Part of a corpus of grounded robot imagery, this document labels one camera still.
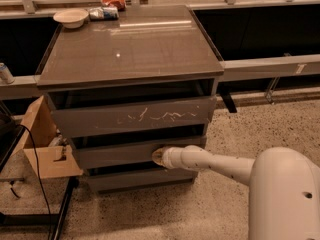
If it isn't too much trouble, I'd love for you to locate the black stand frame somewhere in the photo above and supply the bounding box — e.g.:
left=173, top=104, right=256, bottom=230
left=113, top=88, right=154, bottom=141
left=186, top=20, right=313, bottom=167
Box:
left=0, top=176, right=79, bottom=240

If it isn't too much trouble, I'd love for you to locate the grey drawer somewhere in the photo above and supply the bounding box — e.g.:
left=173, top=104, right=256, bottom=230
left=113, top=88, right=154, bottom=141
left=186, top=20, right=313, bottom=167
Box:
left=72, top=124, right=206, bottom=169
left=52, top=97, right=216, bottom=138
left=87, top=161, right=197, bottom=193

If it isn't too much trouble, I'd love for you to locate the grey bottom drawer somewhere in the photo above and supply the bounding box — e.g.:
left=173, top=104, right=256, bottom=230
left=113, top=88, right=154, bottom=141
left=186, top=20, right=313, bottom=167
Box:
left=87, top=161, right=197, bottom=193

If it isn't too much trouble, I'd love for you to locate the grey drawer cabinet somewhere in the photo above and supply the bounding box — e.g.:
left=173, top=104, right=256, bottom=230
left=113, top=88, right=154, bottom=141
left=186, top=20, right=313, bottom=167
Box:
left=35, top=4, right=225, bottom=195

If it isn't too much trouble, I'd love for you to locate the white can on ledge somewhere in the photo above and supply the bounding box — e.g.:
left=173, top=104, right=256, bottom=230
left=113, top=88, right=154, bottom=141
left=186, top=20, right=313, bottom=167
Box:
left=0, top=63, right=14, bottom=84

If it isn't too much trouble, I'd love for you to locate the black cable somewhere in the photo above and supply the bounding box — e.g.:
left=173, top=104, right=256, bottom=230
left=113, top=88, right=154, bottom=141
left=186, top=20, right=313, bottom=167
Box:
left=18, top=123, right=54, bottom=240

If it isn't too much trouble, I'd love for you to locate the cardboard box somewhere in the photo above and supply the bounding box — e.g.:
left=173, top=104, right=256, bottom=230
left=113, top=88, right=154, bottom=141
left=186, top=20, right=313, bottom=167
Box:
left=14, top=96, right=83, bottom=179

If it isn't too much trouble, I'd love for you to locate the white bowl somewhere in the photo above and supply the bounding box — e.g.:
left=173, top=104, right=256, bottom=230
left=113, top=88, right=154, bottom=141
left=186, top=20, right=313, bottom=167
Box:
left=53, top=8, right=89, bottom=29

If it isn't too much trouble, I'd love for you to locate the red snack bag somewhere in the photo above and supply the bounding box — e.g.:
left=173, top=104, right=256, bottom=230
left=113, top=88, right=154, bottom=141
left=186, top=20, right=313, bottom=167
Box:
left=101, top=0, right=126, bottom=11

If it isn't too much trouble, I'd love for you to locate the grey top drawer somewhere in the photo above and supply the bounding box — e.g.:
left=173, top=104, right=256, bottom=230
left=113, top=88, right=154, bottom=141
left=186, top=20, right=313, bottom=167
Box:
left=52, top=97, right=216, bottom=138

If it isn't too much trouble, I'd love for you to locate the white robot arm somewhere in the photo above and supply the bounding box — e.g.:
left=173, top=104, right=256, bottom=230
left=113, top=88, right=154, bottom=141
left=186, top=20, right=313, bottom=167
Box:
left=152, top=145, right=320, bottom=240

